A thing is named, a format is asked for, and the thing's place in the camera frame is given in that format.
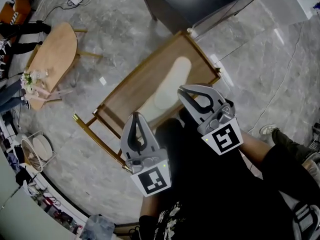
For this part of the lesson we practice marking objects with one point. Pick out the orange sofa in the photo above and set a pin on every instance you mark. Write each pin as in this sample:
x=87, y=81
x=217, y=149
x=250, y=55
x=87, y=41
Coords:
x=21, y=6

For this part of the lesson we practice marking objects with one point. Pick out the clear glass bottle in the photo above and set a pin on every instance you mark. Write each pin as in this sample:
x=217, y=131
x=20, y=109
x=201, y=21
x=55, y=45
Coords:
x=42, y=74

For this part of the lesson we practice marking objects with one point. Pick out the white bathtub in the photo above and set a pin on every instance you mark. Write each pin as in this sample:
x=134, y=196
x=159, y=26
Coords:
x=297, y=1

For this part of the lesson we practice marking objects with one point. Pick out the white bouquet with pink ribbon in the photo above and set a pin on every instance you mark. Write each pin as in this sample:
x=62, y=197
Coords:
x=28, y=80

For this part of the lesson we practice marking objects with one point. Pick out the white paper scrap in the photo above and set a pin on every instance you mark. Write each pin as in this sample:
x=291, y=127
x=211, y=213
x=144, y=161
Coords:
x=102, y=80

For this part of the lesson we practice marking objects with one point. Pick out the black metal rack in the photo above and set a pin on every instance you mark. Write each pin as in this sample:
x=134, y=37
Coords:
x=316, y=139

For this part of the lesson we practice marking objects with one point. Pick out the person's left forearm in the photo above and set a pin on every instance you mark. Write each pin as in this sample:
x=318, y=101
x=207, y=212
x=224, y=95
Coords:
x=150, y=206

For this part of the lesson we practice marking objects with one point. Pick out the blue-grey marbled panel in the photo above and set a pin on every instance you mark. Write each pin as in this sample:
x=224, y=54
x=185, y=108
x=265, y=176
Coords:
x=97, y=227

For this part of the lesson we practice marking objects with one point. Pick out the person's black clothing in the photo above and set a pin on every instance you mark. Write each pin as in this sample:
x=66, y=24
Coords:
x=212, y=184

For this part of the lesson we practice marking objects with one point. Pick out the white slipper sole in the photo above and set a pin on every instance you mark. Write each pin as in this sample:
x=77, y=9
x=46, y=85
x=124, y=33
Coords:
x=150, y=112

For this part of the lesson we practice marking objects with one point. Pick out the person's right forearm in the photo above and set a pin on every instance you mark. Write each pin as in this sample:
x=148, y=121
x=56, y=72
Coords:
x=255, y=151

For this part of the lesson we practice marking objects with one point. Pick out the oval wooden table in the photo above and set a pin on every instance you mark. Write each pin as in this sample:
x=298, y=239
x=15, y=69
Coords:
x=55, y=49

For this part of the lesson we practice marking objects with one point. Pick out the wooden tiered rack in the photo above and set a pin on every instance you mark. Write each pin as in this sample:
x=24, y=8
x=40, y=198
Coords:
x=140, y=84

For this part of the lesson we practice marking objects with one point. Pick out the woven round basket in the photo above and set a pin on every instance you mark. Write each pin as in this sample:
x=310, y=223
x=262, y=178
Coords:
x=31, y=155

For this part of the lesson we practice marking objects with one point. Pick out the white slipper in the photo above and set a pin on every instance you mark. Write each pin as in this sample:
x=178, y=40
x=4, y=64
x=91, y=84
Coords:
x=175, y=79

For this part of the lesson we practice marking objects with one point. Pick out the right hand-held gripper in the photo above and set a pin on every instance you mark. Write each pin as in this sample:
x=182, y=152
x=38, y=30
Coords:
x=223, y=136

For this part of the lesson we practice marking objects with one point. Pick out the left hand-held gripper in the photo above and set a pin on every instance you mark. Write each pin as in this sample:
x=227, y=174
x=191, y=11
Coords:
x=152, y=179

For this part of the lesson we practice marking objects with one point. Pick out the brown wooden step frame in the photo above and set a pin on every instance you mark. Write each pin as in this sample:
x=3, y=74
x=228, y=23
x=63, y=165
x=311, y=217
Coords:
x=125, y=230

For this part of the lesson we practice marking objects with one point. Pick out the white round basket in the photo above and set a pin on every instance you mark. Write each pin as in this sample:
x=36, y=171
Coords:
x=42, y=147

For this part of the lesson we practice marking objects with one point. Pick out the dark vanity cabinet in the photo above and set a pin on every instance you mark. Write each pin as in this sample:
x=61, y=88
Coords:
x=187, y=4

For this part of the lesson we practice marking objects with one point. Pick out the striped cushion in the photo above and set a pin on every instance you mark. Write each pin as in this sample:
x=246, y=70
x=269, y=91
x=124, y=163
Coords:
x=14, y=17

